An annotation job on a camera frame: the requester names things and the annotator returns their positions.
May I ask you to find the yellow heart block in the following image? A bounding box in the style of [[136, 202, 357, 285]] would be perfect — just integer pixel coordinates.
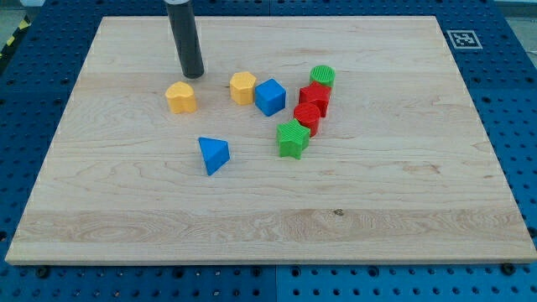
[[164, 81, 197, 114]]

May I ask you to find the green star block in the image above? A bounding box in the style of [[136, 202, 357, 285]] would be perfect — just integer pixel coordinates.
[[276, 118, 310, 159]]

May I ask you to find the light wooden board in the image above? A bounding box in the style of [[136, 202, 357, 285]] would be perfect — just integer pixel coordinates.
[[6, 16, 536, 266]]

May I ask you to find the blue triangle block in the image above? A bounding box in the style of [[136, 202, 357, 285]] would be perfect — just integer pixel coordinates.
[[198, 137, 230, 175]]

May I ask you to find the red cylinder block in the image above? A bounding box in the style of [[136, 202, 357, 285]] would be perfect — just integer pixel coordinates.
[[293, 102, 321, 137]]

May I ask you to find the blue cube block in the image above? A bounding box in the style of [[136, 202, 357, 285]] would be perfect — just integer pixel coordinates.
[[254, 79, 286, 117]]

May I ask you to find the yellow hexagon block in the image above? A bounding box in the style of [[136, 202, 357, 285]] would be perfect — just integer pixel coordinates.
[[230, 71, 257, 105]]

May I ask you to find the red pentagon block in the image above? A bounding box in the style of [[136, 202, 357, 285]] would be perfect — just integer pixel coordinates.
[[299, 81, 331, 117]]

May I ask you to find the green cylinder block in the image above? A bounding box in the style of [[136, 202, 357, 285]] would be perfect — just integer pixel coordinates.
[[310, 65, 336, 87]]

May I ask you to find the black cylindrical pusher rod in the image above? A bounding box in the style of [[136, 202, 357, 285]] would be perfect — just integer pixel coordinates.
[[164, 0, 205, 79]]

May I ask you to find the white fiducial marker tag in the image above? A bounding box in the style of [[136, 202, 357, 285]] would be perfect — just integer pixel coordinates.
[[447, 29, 482, 49]]

